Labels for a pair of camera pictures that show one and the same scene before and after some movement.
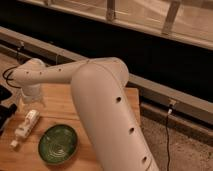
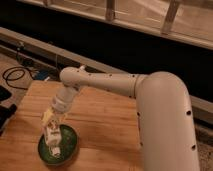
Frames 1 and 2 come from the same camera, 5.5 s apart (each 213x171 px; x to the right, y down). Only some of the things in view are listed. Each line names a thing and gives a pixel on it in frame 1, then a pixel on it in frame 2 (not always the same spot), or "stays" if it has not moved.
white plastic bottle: [23, 131] -> [53, 137]
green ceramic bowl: [58, 144] stays
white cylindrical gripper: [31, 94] -> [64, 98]
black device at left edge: [5, 111] stays
